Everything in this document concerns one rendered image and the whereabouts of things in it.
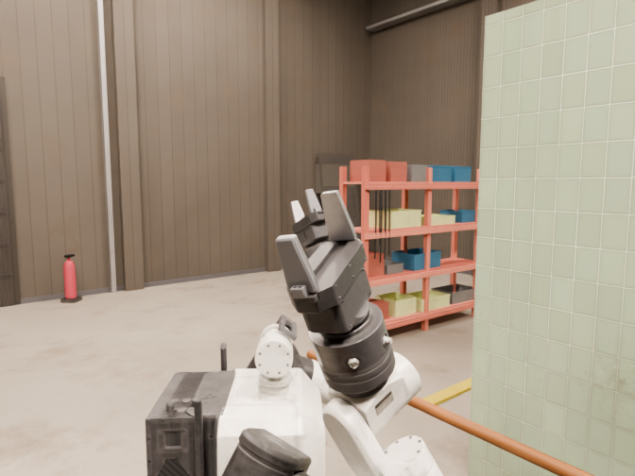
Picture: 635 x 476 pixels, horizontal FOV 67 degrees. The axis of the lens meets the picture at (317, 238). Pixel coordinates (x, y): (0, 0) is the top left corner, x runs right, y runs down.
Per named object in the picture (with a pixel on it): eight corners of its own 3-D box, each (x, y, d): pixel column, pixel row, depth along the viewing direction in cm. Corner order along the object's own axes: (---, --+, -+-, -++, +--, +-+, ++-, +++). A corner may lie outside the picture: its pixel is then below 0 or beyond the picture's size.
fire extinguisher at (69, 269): (79, 297, 747) (77, 252, 739) (84, 301, 724) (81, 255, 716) (59, 300, 729) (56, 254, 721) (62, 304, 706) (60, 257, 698)
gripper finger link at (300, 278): (301, 233, 45) (319, 289, 47) (273, 236, 47) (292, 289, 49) (294, 242, 44) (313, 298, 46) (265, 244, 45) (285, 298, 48)
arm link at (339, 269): (262, 297, 49) (298, 385, 54) (347, 296, 45) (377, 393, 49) (313, 239, 59) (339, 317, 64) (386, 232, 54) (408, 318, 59)
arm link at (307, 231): (313, 223, 128) (327, 264, 127) (282, 229, 123) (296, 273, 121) (337, 206, 118) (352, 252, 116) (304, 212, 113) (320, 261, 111)
